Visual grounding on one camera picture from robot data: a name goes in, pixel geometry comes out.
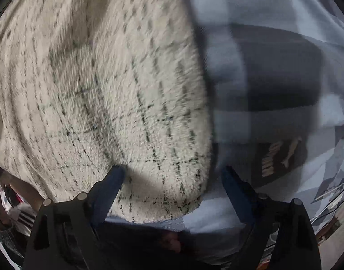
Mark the cream plaid tweed jacket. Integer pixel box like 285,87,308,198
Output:
0,0,212,224

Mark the blue checkered bed cover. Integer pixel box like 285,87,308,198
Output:
109,0,344,265

